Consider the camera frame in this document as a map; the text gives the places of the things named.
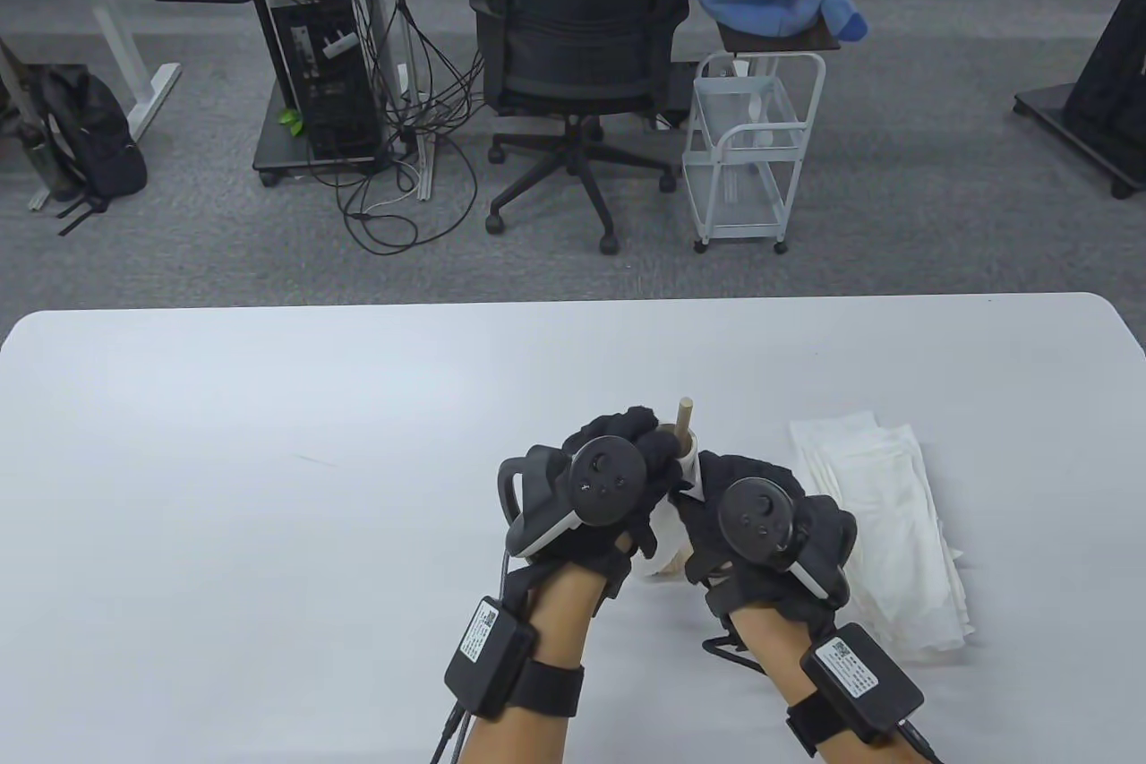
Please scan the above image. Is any black wrist sensor box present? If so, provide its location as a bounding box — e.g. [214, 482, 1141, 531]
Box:
[799, 622, 926, 744]
[444, 594, 539, 721]

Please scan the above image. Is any dark water bottle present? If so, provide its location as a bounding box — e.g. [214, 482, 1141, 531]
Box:
[13, 124, 65, 202]

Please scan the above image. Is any person's left forearm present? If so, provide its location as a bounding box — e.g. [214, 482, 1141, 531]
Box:
[466, 562, 611, 764]

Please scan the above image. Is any person's right forearm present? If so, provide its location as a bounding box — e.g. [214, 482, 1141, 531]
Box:
[727, 603, 865, 764]

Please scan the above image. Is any white wire rolling cart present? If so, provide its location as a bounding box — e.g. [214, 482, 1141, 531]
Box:
[682, 52, 827, 255]

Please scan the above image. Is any brown stool top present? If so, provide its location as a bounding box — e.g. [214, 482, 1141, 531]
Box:
[719, 21, 843, 56]

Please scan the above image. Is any black sensor cable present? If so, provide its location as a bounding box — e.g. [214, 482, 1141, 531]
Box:
[429, 705, 472, 764]
[895, 717, 943, 764]

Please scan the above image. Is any pile of white paper towels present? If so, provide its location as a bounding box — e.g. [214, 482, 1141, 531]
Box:
[788, 410, 976, 654]

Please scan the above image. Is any person's left hand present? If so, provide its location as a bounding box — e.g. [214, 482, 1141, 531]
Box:
[515, 406, 688, 599]

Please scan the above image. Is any black and white hand controller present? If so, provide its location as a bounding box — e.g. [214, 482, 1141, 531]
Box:
[717, 477, 852, 600]
[497, 436, 648, 560]

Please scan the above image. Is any person's right hand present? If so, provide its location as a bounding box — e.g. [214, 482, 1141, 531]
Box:
[671, 452, 858, 629]

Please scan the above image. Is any white desk with foot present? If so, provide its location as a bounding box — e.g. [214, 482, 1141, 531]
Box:
[0, 0, 184, 211]

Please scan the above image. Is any black backpack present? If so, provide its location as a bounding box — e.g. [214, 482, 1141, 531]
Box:
[27, 64, 150, 215]

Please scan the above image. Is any tangle of black cables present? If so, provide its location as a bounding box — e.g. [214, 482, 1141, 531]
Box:
[312, 0, 490, 257]

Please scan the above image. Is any black computer tower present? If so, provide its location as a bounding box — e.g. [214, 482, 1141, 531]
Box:
[269, 0, 382, 165]

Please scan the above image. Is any black wrist strap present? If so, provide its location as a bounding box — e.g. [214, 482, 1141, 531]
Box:
[785, 692, 848, 758]
[509, 661, 586, 718]

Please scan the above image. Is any white paper towel roll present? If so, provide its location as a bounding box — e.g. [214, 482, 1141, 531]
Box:
[639, 428, 709, 582]

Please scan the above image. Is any black floor stand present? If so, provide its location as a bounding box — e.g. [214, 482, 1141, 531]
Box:
[1013, 0, 1146, 201]

